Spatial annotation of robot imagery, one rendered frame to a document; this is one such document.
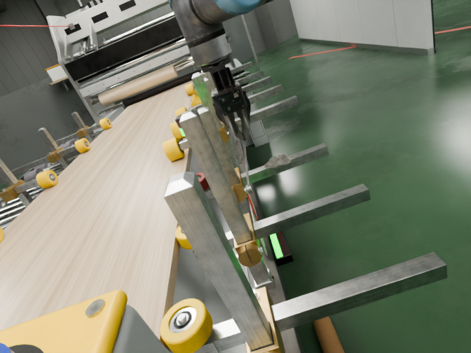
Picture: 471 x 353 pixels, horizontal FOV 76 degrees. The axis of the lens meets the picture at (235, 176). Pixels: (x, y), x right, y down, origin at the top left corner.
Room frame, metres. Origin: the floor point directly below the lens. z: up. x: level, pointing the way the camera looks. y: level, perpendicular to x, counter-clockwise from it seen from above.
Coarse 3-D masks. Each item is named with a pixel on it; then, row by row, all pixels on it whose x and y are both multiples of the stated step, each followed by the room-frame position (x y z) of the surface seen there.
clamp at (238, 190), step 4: (236, 168) 0.88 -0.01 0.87; (236, 172) 0.86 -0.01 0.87; (240, 176) 0.82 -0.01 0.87; (240, 180) 0.80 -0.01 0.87; (236, 184) 0.78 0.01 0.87; (240, 184) 0.78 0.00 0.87; (232, 188) 0.77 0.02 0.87; (236, 188) 0.76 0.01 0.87; (240, 188) 0.76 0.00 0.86; (236, 192) 0.76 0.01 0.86; (240, 192) 0.76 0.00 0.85; (244, 192) 0.76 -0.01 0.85; (236, 196) 0.76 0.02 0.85; (240, 196) 0.76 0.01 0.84; (244, 196) 0.76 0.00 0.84; (240, 200) 0.76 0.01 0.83
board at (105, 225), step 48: (96, 144) 2.01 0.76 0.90; (144, 144) 1.52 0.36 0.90; (48, 192) 1.39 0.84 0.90; (96, 192) 1.12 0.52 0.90; (144, 192) 0.93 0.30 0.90; (48, 240) 0.87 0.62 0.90; (96, 240) 0.74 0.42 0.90; (144, 240) 0.64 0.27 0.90; (0, 288) 0.70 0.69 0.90; (48, 288) 0.61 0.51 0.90; (96, 288) 0.53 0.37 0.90; (144, 288) 0.47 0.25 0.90
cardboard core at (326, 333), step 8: (320, 320) 0.84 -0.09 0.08; (328, 320) 0.84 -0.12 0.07; (320, 328) 0.81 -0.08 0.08; (328, 328) 0.80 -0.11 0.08; (320, 336) 0.78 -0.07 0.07; (328, 336) 0.77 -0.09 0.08; (336, 336) 0.77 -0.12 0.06; (320, 344) 0.77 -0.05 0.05; (328, 344) 0.74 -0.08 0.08; (336, 344) 0.73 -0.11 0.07; (328, 352) 0.71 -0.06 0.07; (336, 352) 0.70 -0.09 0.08; (344, 352) 0.70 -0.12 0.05
